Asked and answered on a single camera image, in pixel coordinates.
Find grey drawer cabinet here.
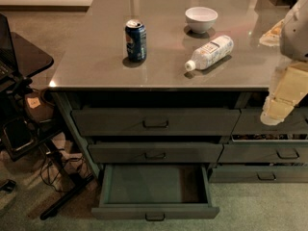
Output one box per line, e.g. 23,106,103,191
47,0,308,222

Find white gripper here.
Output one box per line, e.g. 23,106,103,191
260,62,308,126

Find white ceramic bowl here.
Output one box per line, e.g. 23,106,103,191
185,7,218,34

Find black laptop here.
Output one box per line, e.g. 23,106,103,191
0,13,18,80

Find black device under desk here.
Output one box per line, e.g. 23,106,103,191
2,117,35,154

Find drawer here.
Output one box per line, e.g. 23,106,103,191
218,135,308,164
232,108,308,135
92,164,219,221
209,166,308,183
71,108,240,136
88,137,223,164

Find black side desk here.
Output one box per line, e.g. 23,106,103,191
1,33,92,219

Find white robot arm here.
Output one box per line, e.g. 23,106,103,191
259,0,308,126

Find black floor cables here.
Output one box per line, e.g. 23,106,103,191
38,146,90,194

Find white plastic bottle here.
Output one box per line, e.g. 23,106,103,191
185,35,234,71

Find brown bag with label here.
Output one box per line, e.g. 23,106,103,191
24,89,55,123

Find blue soda can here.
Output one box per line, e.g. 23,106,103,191
125,19,147,63

